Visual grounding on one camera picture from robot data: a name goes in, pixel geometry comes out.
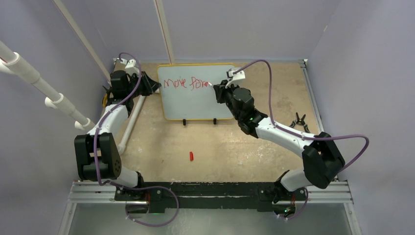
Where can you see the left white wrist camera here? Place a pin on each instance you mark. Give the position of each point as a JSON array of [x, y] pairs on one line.
[[130, 66]]

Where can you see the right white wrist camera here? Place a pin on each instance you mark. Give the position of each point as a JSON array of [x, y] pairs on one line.
[[235, 77]]

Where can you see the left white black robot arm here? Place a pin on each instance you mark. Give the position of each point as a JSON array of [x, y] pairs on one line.
[[97, 155]]

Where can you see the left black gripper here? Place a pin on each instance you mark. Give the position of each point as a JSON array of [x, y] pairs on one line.
[[150, 85]]

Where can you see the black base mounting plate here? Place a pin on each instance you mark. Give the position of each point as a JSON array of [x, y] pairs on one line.
[[260, 196]]

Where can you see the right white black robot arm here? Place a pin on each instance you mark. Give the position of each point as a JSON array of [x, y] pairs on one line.
[[321, 158]]

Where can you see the black handled pliers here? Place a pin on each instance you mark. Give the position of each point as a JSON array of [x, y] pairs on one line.
[[300, 121]]

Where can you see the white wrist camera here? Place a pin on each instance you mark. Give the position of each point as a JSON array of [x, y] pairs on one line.
[[235, 77], [130, 66]]

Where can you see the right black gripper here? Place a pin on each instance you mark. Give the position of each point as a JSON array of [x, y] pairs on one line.
[[221, 90]]

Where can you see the yellow framed whiteboard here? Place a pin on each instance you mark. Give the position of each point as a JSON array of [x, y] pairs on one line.
[[185, 93]]

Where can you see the white PVC pipe frame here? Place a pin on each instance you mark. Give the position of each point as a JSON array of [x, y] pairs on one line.
[[39, 32]]

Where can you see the yellow handled pliers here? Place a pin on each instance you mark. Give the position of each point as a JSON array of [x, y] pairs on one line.
[[105, 97]]

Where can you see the aluminium extrusion rail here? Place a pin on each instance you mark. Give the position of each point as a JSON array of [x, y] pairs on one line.
[[98, 160]]

